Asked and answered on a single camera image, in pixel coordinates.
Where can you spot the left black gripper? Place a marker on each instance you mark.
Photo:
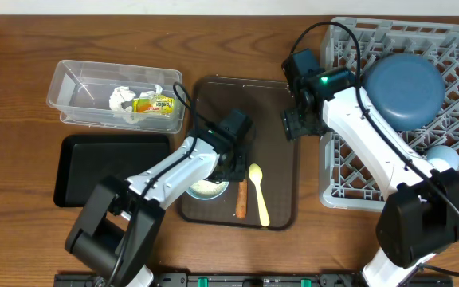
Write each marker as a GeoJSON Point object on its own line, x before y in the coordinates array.
{"type": "Point", "coordinates": [242, 175]}

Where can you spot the green yellow snack wrapper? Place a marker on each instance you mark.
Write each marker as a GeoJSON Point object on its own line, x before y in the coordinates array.
{"type": "Point", "coordinates": [156, 105]}

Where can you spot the light blue rice bowl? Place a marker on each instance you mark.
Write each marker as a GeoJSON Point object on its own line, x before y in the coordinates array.
{"type": "Point", "coordinates": [206, 190]}

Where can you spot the yellow plastic spoon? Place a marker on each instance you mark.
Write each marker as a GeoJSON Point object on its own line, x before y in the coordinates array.
{"type": "Point", "coordinates": [256, 176]}

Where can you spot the grey dishwasher rack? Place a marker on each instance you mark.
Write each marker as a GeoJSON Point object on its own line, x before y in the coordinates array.
{"type": "Point", "coordinates": [344, 182]}

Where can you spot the black tray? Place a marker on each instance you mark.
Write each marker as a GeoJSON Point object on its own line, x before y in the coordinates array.
{"type": "Point", "coordinates": [85, 159]}

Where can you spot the clear plastic waste bin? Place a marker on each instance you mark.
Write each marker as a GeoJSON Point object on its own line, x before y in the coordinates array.
{"type": "Point", "coordinates": [80, 90]}

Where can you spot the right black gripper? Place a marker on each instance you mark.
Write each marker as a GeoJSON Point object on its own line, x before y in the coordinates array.
{"type": "Point", "coordinates": [293, 126]}

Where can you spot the light blue cup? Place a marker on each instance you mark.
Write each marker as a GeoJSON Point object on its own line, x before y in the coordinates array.
{"type": "Point", "coordinates": [443, 158]}

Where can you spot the dark blue plate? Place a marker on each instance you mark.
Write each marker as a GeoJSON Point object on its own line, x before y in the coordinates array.
{"type": "Point", "coordinates": [407, 90]}

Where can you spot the white tissue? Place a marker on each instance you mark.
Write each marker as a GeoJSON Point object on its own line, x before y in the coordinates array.
{"type": "Point", "coordinates": [121, 102]}

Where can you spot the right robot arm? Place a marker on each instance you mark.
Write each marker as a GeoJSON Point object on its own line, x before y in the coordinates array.
{"type": "Point", "coordinates": [421, 215]}

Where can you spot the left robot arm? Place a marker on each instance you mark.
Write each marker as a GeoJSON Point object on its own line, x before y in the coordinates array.
{"type": "Point", "coordinates": [117, 227]}

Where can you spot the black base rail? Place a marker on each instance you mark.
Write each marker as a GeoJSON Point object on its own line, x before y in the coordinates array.
{"type": "Point", "coordinates": [184, 280]}

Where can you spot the carrot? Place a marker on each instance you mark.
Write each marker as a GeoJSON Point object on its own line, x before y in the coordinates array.
{"type": "Point", "coordinates": [242, 196]}

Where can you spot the brown serving tray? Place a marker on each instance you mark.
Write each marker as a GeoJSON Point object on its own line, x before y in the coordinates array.
{"type": "Point", "coordinates": [263, 101]}

